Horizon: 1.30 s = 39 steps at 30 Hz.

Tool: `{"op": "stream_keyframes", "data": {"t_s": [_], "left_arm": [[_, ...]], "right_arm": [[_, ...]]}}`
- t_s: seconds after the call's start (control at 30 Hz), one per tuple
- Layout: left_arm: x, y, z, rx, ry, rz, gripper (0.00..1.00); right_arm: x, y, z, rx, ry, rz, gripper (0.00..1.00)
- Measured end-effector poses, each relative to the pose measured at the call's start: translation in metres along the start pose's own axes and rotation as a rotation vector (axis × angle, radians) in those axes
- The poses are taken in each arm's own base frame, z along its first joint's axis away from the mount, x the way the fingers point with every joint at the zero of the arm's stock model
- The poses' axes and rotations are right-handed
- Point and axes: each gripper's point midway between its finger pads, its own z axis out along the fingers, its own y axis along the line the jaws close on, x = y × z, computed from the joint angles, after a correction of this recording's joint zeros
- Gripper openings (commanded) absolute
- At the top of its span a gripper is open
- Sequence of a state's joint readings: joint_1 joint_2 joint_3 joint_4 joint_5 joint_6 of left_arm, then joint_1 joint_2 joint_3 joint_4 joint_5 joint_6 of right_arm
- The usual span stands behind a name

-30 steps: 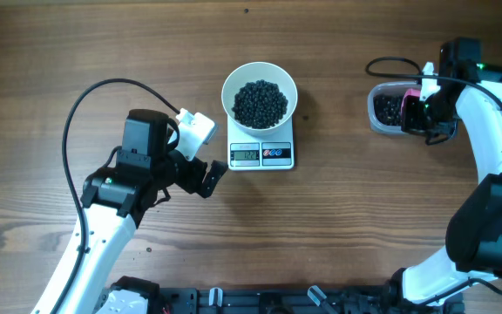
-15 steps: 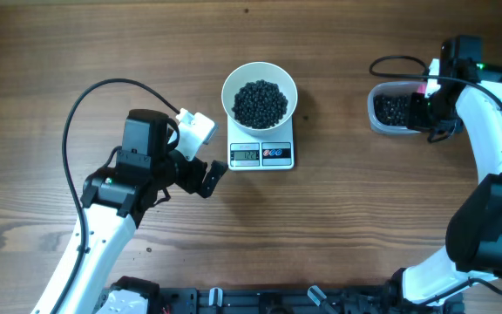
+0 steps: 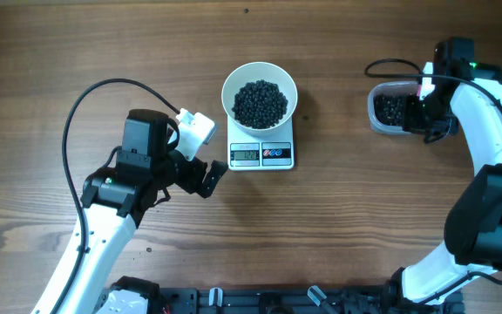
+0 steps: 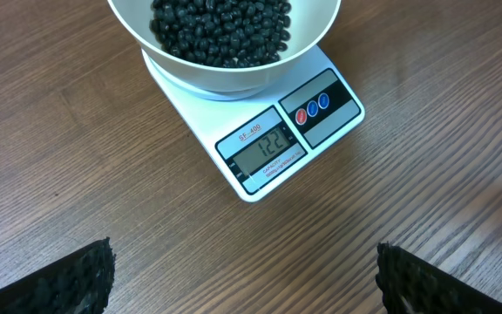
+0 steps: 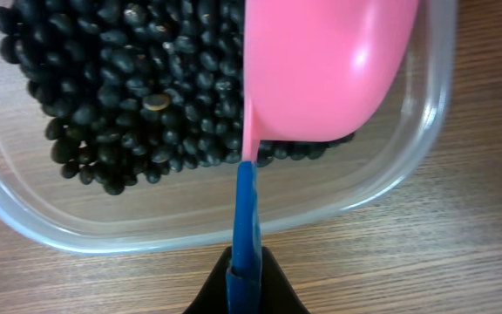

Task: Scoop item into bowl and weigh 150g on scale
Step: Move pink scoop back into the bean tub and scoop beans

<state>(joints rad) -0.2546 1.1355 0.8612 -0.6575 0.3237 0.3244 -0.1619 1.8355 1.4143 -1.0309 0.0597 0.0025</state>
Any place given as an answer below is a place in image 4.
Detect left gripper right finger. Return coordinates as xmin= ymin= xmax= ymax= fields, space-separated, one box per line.
xmin=376 ymin=242 xmax=502 ymax=314

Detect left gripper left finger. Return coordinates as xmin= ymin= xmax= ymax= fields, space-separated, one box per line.
xmin=0 ymin=237 xmax=116 ymax=314

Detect white digital kitchen scale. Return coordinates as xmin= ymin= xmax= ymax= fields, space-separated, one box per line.
xmin=143 ymin=46 xmax=365 ymax=202

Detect black beans in bowl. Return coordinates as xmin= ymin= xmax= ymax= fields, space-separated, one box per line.
xmin=149 ymin=0 xmax=292 ymax=68

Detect cream white bowl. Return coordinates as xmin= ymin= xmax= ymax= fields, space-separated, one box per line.
xmin=108 ymin=0 xmax=342 ymax=92

